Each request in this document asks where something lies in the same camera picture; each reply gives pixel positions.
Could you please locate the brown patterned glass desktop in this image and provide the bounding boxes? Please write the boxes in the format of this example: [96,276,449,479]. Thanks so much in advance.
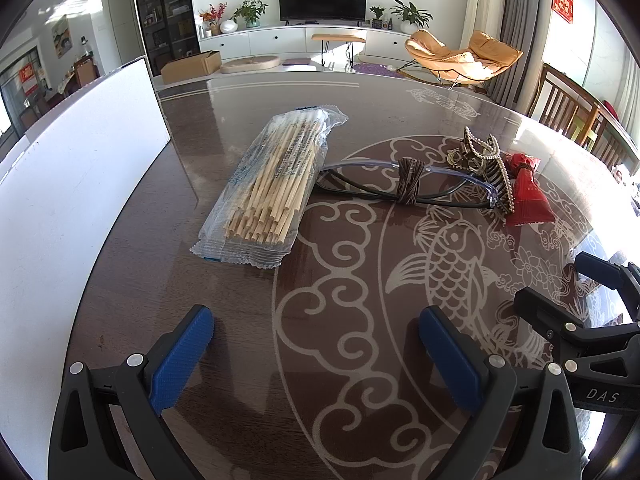
[65,70,640,480]

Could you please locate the grey frame glasses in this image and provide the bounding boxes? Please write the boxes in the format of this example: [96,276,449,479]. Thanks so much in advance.
[314,157,501,211]

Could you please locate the dining chair with beige back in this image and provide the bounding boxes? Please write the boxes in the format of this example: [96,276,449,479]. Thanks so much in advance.
[74,55,98,86]

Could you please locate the large leafy potted plant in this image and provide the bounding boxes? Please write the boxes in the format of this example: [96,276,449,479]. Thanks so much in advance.
[390,0,433,33]

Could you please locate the brown cardboard box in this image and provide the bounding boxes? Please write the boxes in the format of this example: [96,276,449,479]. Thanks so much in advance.
[160,50,222,85]

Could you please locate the wooden bench with metal legs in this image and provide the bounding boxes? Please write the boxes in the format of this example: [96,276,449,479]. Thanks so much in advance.
[311,32,368,66]

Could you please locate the beige lace curtain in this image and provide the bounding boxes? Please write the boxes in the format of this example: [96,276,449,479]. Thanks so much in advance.
[460,0,511,51]

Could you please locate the beige oval floor cushion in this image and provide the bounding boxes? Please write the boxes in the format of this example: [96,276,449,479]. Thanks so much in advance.
[220,55,282,75]

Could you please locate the bag of wooden chopsticks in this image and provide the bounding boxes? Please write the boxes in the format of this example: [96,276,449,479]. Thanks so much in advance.
[190,104,349,268]

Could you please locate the tall black glass cabinet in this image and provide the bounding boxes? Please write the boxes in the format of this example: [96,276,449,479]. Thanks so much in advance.
[131,0,203,73]

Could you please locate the black flat television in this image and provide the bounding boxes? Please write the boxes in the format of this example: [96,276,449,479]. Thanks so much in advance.
[278,0,368,26]

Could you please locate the white door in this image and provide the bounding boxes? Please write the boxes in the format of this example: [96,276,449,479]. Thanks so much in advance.
[107,0,138,68]

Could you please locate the white low cabinet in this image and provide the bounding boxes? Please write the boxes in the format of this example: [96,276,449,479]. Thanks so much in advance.
[197,25,421,66]

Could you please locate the slatted wooden chair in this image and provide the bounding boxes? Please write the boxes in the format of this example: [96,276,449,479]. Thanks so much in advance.
[527,62,601,136]
[585,105,640,171]

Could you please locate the grey curtain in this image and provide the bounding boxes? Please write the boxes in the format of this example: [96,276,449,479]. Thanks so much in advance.
[487,0,553,106]

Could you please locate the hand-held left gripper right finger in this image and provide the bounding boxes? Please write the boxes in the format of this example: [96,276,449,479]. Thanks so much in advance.
[419,305,586,480]

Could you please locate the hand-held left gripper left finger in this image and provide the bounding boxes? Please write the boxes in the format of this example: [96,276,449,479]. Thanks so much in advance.
[47,304,216,480]

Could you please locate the green plant in teal pot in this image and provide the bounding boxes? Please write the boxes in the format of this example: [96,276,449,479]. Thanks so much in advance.
[232,0,268,29]

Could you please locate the red snack packet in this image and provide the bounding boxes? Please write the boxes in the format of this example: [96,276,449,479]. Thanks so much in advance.
[502,152,557,226]

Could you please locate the orange rocking lounge chair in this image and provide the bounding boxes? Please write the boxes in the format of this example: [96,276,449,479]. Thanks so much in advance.
[400,29,524,88]

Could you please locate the vase with red flowers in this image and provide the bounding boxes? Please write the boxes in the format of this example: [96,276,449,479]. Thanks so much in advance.
[199,4,228,36]

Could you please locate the white cardboard box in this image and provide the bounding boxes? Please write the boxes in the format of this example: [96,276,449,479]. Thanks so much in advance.
[0,56,173,466]

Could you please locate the pearl hair claw clip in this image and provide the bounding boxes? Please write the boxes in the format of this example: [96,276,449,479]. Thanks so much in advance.
[445,127,518,216]

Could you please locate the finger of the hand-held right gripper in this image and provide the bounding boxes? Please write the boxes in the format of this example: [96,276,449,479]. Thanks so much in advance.
[514,286,640,361]
[574,252,640,311]

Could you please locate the framed wall painting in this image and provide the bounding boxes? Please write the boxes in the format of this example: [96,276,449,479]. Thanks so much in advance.
[51,14,73,58]

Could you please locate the purple fluffy rug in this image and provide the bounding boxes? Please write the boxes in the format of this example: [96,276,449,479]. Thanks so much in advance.
[352,61,401,78]

